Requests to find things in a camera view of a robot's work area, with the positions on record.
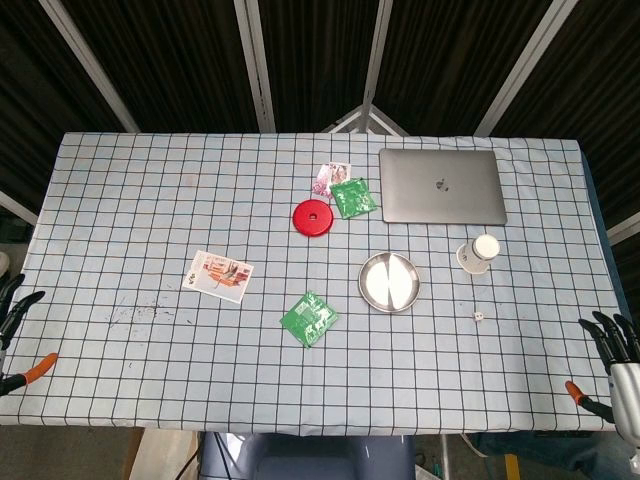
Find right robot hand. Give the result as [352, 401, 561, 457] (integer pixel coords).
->
[564, 310, 640, 449]

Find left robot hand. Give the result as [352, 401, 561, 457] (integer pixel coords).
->
[0, 272, 60, 399]

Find white paper cup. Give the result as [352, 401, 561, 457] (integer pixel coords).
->
[455, 233, 502, 276]

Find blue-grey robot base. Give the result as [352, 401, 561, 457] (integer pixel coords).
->
[199, 432, 416, 480]

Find round metal plate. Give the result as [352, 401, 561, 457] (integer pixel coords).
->
[357, 251, 421, 315]

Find dark blue cloth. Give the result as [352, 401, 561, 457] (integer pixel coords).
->
[459, 432, 640, 480]

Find light blue checkered tablecloth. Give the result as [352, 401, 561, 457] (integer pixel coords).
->
[0, 131, 632, 435]

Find white postcard with orange print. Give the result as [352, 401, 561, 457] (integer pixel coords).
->
[181, 250, 255, 305]

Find brown cardboard box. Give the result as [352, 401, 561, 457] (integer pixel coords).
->
[122, 428, 201, 480]

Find grey closed laptop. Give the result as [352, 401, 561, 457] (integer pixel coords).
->
[378, 147, 509, 226]

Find green foil packet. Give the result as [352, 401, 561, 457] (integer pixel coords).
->
[329, 177, 378, 220]
[279, 290, 340, 349]

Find red round disc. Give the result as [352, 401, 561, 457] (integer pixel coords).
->
[292, 198, 335, 238]

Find pink small packet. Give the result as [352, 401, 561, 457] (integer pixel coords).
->
[311, 162, 353, 200]

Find white metal frame beam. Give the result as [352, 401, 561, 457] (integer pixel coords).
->
[38, 0, 142, 134]
[360, 0, 395, 134]
[473, 0, 572, 137]
[233, 0, 277, 134]

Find white triangular frame bracket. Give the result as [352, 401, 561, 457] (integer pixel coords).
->
[322, 104, 411, 136]

